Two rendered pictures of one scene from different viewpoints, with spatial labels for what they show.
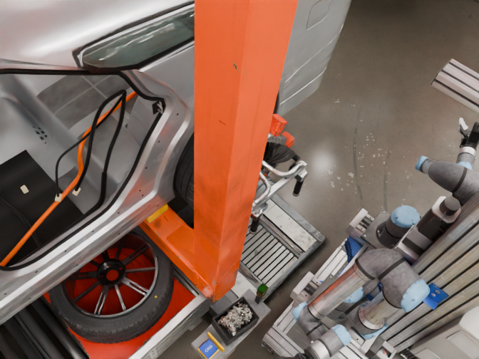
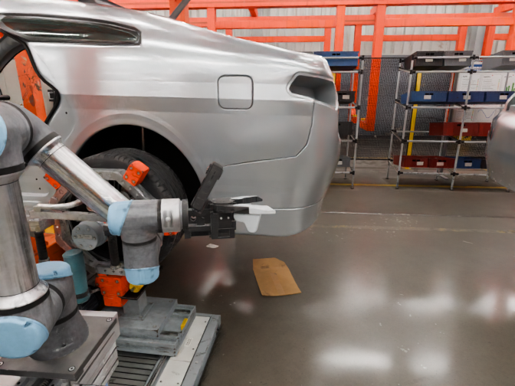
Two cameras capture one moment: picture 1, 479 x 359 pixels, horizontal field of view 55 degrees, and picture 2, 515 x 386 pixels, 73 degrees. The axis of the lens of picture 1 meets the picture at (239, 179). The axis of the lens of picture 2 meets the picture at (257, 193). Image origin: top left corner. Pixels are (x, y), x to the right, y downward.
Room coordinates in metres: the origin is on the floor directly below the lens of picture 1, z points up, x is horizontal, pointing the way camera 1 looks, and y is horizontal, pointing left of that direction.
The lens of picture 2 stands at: (1.24, -1.78, 1.49)
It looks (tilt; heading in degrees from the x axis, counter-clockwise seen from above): 17 degrees down; 61
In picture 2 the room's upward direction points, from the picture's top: straight up
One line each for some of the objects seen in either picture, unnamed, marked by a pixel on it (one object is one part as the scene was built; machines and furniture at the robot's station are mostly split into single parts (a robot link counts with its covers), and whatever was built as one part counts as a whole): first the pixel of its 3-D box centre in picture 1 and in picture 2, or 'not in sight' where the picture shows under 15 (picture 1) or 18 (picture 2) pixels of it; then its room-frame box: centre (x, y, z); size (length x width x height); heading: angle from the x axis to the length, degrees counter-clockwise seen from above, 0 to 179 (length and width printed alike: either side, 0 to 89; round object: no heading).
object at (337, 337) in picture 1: (333, 340); not in sight; (0.46, -0.43, 1.21); 0.11 x 0.08 x 0.09; 132
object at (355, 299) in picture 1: (346, 294); not in sight; (0.73, -0.54, 0.98); 0.13 x 0.12 x 0.14; 42
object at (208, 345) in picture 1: (208, 348); not in sight; (0.53, 0.02, 0.47); 0.07 x 0.07 x 0.02; 53
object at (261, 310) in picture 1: (232, 327); not in sight; (0.66, -0.08, 0.44); 0.43 x 0.17 x 0.03; 143
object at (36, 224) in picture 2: (252, 210); (41, 222); (1.11, -0.09, 0.93); 0.09 x 0.05 x 0.05; 53
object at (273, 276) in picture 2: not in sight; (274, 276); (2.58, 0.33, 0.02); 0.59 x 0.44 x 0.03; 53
